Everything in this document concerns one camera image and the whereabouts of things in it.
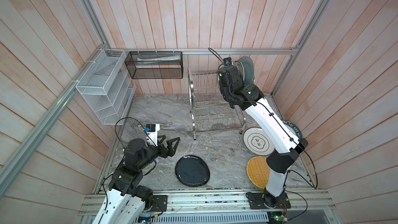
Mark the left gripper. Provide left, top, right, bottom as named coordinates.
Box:
left=137, top=134, right=180, bottom=170

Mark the grey-green plate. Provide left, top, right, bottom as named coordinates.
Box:
left=238, top=56, right=255, bottom=86

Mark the dark blue oval plate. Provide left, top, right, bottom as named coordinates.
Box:
left=175, top=155, right=210, bottom=187

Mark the orange sunburst plate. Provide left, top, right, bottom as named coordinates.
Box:
left=234, top=61, right=245, bottom=80

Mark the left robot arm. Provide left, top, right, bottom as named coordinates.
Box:
left=93, top=135, right=180, bottom=224

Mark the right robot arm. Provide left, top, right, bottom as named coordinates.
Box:
left=218, top=65, right=308, bottom=208

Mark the chrome dish rack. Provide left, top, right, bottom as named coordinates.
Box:
left=188, top=69, right=246, bottom=140

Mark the white plate black outline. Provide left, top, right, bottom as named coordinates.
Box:
left=243, top=127, right=275, bottom=156

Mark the white plate dark lettered rim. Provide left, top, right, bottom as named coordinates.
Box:
left=282, top=120, right=303, bottom=139

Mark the black mesh basket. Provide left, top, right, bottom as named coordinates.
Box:
left=124, top=51, right=184, bottom=79

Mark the yellow woven plate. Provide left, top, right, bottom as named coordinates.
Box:
left=246, top=156, right=270, bottom=189

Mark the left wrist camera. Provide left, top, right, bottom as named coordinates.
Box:
left=144, top=123, right=160, bottom=146

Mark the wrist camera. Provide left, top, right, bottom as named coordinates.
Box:
left=223, top=57, right=233, bottom=67
left=144, top=123, right=160, bottom=146

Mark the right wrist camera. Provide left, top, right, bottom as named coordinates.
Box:
left=223, top=57, right=233, bottom=67

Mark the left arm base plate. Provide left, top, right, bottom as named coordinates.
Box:
left=144, top=195, right=168, bottom=212

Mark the aluminium frame rail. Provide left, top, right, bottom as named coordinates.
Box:
left=109, top=48, right=298, bottom=56

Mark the white wire shelf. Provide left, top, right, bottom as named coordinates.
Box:
left=76, top=49, right=136, bottom=125

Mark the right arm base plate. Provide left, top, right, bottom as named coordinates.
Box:
left=245, top=191, right=291, bottom=209

